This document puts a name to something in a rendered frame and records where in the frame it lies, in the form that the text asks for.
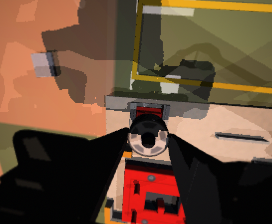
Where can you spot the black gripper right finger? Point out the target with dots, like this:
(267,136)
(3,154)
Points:
(211,190)

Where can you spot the yellow rectangular outline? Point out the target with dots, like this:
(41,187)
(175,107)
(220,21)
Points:
(200,5)

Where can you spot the grey and black wheel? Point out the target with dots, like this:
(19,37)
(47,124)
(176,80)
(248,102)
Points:
(148,123)

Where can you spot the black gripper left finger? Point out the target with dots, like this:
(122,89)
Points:
(93,162)

